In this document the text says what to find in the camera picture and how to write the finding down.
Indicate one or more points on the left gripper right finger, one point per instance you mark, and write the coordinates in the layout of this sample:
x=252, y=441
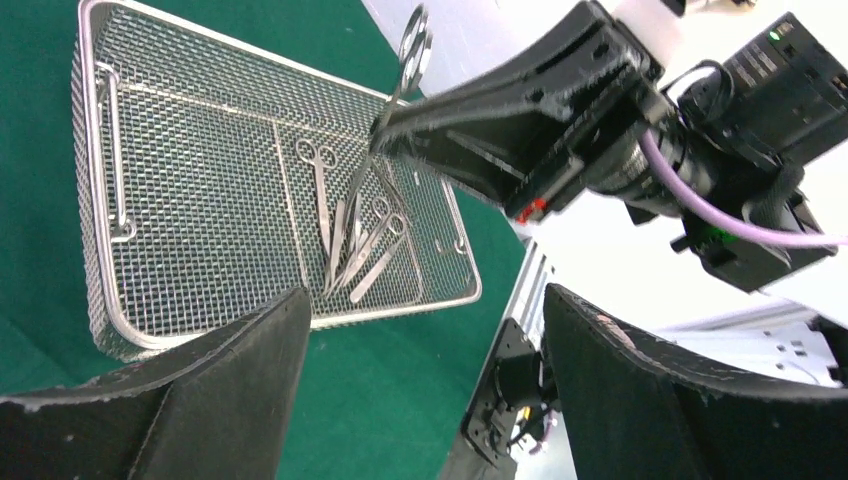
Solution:
x=636, y=406

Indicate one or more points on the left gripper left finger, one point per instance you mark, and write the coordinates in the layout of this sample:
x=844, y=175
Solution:
x=216, y=407

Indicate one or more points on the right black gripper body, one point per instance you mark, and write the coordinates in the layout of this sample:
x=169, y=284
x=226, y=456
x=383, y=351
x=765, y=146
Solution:
x=530, y=135

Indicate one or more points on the surgical scissors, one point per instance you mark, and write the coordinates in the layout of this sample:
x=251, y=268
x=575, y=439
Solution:
x=322, y=158
x=414, y=56

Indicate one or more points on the wire mesh instrument tray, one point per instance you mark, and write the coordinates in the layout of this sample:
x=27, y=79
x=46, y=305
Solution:
x=194, y=208

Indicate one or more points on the green surgical drape cloth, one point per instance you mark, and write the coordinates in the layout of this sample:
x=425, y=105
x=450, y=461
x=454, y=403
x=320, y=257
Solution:
x=380, y=400

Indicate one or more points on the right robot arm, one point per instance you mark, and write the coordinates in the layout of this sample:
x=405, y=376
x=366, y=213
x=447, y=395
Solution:
x=729, y=157

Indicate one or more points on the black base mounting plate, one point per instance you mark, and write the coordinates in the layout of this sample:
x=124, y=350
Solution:
x=514, y=376

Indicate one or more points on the aluminium frame rail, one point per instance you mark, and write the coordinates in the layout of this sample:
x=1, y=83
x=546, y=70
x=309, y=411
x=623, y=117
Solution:
x=765, y=335

